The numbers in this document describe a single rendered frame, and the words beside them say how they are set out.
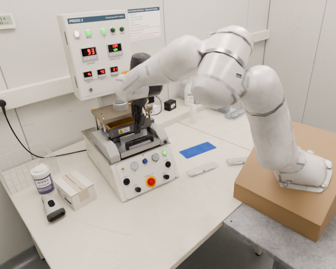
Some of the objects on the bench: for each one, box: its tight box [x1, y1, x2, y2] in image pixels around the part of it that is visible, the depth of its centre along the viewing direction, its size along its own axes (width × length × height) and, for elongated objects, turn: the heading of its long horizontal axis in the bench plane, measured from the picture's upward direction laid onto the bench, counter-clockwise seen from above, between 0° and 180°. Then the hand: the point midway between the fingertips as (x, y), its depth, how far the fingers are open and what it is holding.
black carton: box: [164, 99, 177, 112], centre depth 213 cm, size 6×9×7 cm
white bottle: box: [190, 104, 197, 123], centre depth 196 cm, size 5×5×14 cm
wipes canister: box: [30, 164, 55, 196], centre depth 132 cm, size 9×9×15 cm
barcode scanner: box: [41, 194, 66, 222], centre depth 121 cm, size 20×8×8 cm, turn 49°
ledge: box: [154, 97, 209, 128], centre depth 215 cm, size 30×84×4 cm, turn 139°
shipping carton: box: [54, 170, 97, 211], centre depth 128 cm, size 19×13×9 cm
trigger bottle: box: [184, 76, 194, 106], centre depth 215 cm, size 9×8×25 cm
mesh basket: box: [0, 141, 60, 195], centre depth 146 cm, size 22×26×13 cm
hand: (137, 127), depth 125 cm, fingers closed
